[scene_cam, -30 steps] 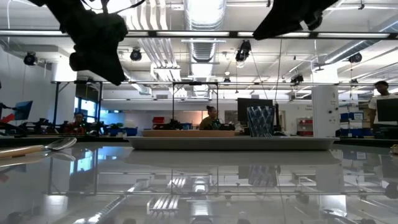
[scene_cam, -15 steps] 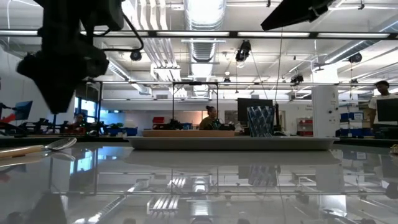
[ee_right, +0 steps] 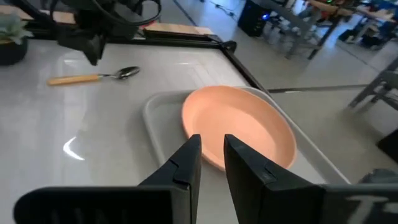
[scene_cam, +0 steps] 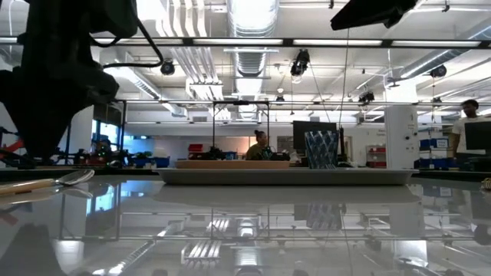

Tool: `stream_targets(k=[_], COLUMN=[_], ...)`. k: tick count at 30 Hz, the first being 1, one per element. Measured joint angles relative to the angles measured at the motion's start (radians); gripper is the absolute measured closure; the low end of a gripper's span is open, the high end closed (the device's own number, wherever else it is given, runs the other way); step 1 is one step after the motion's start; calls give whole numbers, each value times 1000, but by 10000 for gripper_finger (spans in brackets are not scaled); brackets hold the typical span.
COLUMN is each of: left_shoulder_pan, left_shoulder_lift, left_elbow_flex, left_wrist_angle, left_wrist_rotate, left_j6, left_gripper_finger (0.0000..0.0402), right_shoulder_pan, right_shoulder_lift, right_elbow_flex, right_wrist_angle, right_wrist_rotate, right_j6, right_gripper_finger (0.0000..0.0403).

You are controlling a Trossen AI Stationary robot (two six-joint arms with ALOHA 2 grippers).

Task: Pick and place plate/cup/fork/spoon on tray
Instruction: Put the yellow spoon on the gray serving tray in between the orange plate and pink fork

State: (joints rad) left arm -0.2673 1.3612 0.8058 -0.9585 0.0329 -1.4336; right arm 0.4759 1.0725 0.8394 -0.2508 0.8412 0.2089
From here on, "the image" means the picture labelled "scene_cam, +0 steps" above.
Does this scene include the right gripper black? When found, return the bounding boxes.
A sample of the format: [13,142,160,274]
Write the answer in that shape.
[330,0,420,32]

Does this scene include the wooden handled metal spoon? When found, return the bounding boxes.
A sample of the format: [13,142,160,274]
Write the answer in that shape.
[0,169,96,197]

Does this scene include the blue faceted glass cup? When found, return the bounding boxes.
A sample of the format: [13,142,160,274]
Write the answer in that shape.
[304,130,341,171]

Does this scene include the round wooden plate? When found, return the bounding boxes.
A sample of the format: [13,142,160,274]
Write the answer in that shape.
[175,159,292,170]

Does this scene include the grey rectangular tray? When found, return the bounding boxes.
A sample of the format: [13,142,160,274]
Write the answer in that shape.
[154,166,420,187]

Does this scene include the blue storage bins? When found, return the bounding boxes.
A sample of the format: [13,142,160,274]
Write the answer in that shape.
[132,155,171,169]

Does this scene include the white square pillar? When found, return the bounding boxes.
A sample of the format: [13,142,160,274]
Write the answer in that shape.
[384,104,420,171]

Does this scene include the black computer monitor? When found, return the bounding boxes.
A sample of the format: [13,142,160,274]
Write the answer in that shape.
[463,121,491,153]
[292,120,339,155]

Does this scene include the shelf with red bins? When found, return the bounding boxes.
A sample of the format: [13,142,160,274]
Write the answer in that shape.
[365,144,387,169]

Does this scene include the red storage bins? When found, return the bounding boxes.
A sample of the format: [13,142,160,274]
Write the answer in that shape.
[187,143,205,160]

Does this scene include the standing person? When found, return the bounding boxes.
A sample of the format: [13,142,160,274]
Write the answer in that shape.
[450,98,481,160]

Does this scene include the shelf with blue bins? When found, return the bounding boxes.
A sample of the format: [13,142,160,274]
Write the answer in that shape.
[414,137,460,170]

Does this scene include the seated person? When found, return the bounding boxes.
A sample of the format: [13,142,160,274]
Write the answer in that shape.
[245,129,270,162]

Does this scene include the black hanging overhead camera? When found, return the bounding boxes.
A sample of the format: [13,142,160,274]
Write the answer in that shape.
[289,48,311,77]

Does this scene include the black overhead frame bar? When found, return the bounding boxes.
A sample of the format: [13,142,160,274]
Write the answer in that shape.
[0,35,491,50]

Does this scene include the tall black metal frame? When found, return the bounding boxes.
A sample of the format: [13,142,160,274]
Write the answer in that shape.
[91,98,128,166]

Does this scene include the silver ceiling air duct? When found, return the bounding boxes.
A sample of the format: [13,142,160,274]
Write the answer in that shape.
[226,0,281,78]

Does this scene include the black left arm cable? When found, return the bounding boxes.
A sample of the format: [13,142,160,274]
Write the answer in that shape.
[89,18,165,71]

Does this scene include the black metal frame stand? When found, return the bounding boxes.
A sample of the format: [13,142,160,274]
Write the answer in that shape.
[212,100,271,161]

